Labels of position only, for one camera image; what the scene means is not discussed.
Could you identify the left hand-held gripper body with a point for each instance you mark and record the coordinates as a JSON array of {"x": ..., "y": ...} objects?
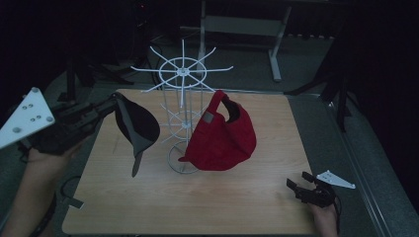
[{"x": 26, "y": 115}]

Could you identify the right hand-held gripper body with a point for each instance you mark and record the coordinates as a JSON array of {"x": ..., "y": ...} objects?
[{"x": 324, "y": 192}]

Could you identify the grey sun visor cap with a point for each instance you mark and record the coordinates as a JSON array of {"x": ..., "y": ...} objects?
[{"x": 141, "y": 125}]

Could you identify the red baseball cap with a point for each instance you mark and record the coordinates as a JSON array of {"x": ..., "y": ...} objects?
[{"x": 220, "y": 144}]

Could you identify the person's right hand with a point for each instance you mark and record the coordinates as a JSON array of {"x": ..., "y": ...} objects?
[{"x": 324, "y": 220}]

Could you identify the person's left hand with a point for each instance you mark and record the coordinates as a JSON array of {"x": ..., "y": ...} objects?
[{"x": 52, "y": 159}]

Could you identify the black metal stand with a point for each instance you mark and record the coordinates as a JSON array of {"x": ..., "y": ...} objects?
[
  {"x": 341, "y": 98},
  {"x": 70, "y": 89}
]

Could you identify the white metal table frame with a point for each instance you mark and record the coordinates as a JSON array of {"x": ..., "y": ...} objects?
[{"x": 243, "y": 26}]

